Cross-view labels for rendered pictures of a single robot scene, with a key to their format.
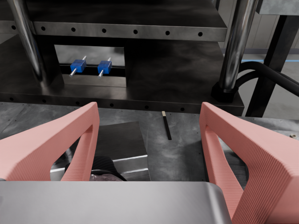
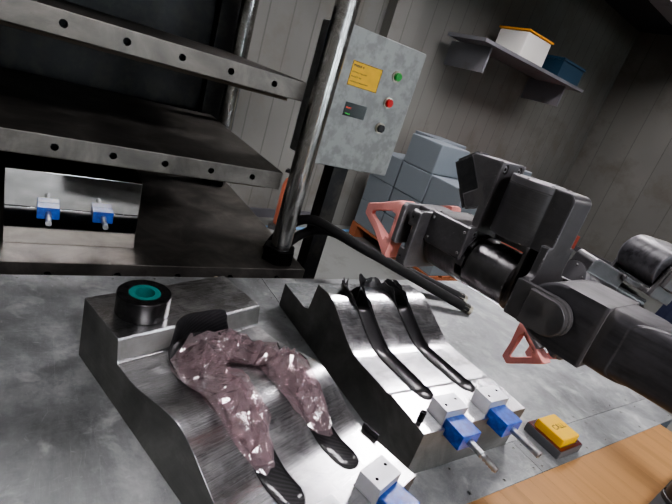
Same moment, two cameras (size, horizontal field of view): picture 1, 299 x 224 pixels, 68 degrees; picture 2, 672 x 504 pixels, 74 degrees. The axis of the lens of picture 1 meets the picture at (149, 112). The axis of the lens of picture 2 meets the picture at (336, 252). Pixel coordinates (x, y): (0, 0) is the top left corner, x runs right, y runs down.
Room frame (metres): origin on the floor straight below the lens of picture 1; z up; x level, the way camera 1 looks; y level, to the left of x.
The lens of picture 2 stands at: (-0.29, 0.42, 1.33)
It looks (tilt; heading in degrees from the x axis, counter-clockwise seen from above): 21 degrees down; 318
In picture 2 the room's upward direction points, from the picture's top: 18 degrees clockwise
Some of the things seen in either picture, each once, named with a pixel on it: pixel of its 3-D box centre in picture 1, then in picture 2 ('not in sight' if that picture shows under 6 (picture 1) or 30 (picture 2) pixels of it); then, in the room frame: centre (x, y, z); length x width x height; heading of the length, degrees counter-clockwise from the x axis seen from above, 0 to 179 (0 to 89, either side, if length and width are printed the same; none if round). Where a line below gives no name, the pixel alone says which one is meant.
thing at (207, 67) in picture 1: (104, 59); (46, 203); (1.14, 0.25, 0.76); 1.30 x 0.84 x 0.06; 85
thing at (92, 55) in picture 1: (107, 44); (70, 176); (1.06, 0.21, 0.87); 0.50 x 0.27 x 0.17; 175
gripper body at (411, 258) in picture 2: not in sight; (453, 247); (-0.01, 0.00, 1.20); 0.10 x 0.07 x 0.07; 90
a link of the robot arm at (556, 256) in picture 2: not in sight; (544, 252); (-0.11, 0.00, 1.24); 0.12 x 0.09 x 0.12; 0
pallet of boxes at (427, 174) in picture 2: not in sight; (432, 205); (2.18, -2.76, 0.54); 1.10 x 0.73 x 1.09; 177
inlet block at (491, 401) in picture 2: not in sight; (507, 424); (-0.06, -0.28, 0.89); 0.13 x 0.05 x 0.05; 175
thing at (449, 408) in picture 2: not in sight; (464, 436); (-0.05, -0.18, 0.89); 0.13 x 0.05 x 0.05; 175
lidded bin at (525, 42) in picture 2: not in sight; (521, 47); (2.70, -3.82, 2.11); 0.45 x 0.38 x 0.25; 90
